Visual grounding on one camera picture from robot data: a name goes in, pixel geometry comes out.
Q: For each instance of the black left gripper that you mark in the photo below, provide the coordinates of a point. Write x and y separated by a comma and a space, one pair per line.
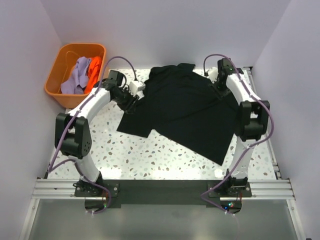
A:
131, 103

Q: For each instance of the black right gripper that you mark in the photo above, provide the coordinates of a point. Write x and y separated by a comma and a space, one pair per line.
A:
219, 94

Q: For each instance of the black t shirt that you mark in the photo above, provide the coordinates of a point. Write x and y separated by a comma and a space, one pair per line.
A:
181, 105

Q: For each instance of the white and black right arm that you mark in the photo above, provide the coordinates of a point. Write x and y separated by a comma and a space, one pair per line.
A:
251, 123

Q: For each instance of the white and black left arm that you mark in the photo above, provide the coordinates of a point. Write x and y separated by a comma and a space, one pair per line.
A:
72, 130

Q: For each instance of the orange t shirt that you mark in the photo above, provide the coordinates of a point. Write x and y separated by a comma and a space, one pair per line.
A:
93, 73

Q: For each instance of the lavender t shirt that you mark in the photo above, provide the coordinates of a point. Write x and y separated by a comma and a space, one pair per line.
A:
78, 79

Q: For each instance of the orange plastic basket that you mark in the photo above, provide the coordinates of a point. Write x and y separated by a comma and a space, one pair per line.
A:
64, 64

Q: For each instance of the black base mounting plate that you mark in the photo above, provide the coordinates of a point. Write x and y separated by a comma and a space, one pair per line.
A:
160, 193

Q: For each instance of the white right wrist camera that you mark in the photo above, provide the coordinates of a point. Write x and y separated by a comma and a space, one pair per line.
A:
212, 74

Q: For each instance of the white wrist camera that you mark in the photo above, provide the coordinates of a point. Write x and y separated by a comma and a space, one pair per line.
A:
212, 74
136, 87

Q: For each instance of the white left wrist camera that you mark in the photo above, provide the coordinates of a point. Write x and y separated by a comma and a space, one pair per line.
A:
136, 87

